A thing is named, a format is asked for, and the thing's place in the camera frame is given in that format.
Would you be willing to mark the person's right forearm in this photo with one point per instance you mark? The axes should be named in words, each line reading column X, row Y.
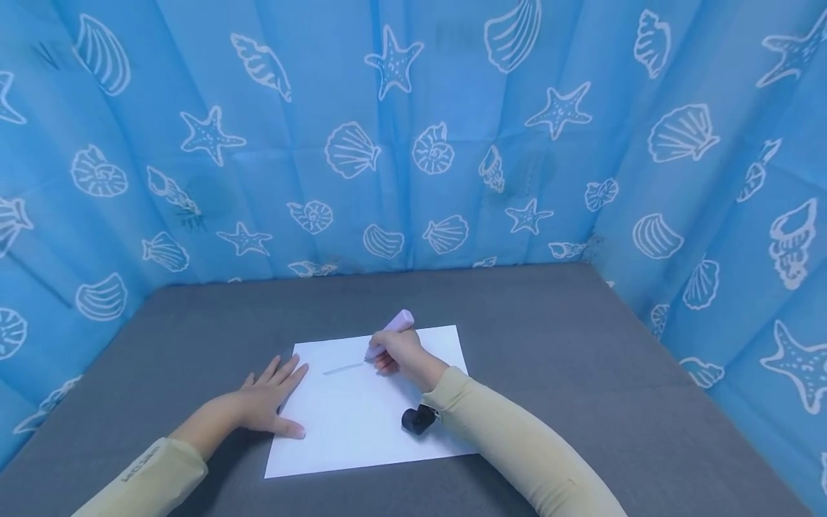
column 517, row 445

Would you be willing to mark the person's left middle finger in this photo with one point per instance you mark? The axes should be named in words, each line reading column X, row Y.
column 286, row 371

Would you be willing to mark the white paper sheet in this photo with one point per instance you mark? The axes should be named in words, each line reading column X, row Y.
column 362, row 424

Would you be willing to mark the person's left hand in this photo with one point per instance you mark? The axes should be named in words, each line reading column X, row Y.
column 258, row 403

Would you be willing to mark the lilac marker pen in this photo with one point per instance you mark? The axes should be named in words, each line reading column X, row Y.
column 391, row 329

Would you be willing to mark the person's left little finger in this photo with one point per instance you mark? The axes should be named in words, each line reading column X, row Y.
column 251, row 380

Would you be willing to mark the person's right fingers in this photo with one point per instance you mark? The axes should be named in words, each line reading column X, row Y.
column 386, row 356

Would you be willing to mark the person's left forearm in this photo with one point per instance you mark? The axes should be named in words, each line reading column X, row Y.
column 165, row 467

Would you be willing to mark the person's left index finger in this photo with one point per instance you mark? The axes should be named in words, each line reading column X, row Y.
column 292, row 384

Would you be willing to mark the person's left thumb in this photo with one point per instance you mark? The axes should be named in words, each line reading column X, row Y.
column 288, row 427

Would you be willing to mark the person's left ring finger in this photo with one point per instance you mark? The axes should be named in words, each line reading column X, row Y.
column 270, row 368

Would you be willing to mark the person's right hand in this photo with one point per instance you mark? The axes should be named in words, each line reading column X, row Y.
column 404, row 353

